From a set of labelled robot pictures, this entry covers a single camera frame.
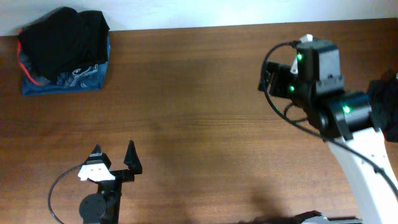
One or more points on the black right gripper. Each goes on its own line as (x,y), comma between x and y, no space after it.
(283,71)

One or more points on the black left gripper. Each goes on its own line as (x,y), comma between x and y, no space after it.
(134,165)

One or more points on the black leggings red waistband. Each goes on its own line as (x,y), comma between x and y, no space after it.
(57,43)

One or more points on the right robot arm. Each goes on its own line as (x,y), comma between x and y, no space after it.
(303,83)

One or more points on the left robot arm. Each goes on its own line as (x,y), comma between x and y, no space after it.
(103,206)

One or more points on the folded blue jeans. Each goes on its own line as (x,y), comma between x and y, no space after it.
(82,79)

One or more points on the dark crumpled garment pile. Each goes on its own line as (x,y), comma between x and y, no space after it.
(383,97)

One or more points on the folded black garment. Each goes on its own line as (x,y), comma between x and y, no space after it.
(97,52)

